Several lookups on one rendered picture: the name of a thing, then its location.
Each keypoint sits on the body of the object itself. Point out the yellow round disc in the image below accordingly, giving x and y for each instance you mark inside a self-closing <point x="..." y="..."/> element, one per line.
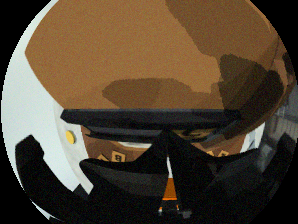
<point x="70" y="136"/>

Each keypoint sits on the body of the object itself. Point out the white paper ticket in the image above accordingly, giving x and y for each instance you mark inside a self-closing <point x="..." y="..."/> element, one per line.
<point x="137" y="145"/>

